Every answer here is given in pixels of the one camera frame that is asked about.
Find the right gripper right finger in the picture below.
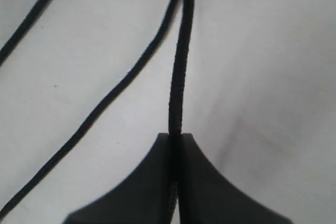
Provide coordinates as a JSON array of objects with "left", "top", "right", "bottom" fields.
[{"left": 178, "top": 133, "right": 291, "bottom": 223}]

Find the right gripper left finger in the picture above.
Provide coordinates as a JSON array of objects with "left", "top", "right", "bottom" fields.
[{"left": 64, "top": 133, "right": 175, "bottom": 223}]

